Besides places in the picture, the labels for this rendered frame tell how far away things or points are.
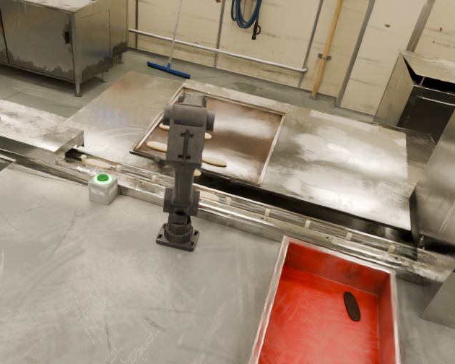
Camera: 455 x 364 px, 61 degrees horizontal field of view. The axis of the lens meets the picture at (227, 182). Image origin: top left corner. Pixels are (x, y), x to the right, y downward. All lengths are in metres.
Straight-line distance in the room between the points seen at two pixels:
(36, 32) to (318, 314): 3.62
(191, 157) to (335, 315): 0.61
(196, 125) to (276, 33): 4.14
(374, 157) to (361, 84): 3.01
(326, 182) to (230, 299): 0.63
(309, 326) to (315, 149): 0.79
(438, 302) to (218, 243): 0.64
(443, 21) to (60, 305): 4.53
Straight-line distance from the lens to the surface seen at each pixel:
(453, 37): 4.98
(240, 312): 1.08
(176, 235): 1.18
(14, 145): 1.57
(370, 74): 4.65
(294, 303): 1.13
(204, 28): 5.13
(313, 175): 1.51
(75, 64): 4.02
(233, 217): 1.28
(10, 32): 4.37
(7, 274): 1.19
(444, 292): 1.21
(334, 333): 1.11
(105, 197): 1.33
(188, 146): 0.81
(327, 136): 1.73
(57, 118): 1.92
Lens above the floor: 1.66
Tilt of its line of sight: 34 degrees down
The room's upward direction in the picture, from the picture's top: 10 degrees clockwise
